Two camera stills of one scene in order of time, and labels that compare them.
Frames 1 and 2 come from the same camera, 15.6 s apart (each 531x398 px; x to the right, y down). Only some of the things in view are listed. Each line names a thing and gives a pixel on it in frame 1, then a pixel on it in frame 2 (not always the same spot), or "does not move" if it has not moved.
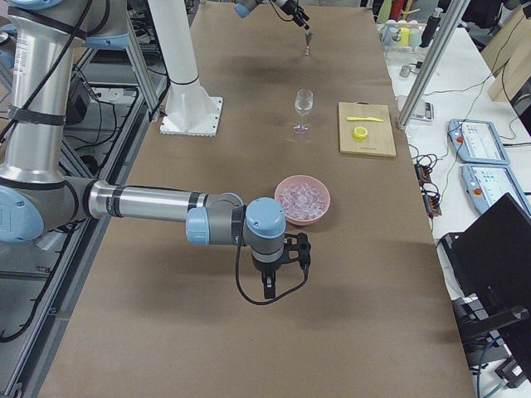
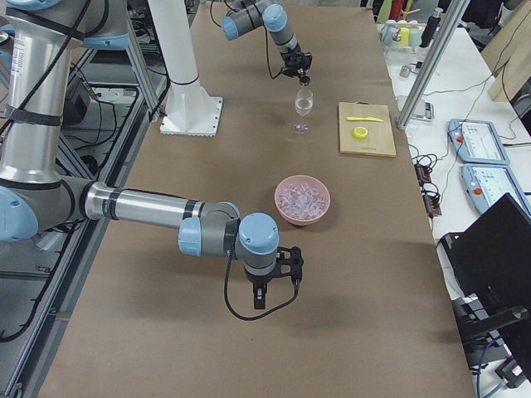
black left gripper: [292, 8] → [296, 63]
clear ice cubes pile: [301, 201] does not move
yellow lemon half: [359, 133] does not move
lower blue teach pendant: [487, 184] does not move
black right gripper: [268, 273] → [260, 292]
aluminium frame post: [433, 63] does not move
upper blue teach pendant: [475, 142] does not move
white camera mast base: [190, 109] does not move
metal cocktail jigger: [307, 50] → [304, 80]
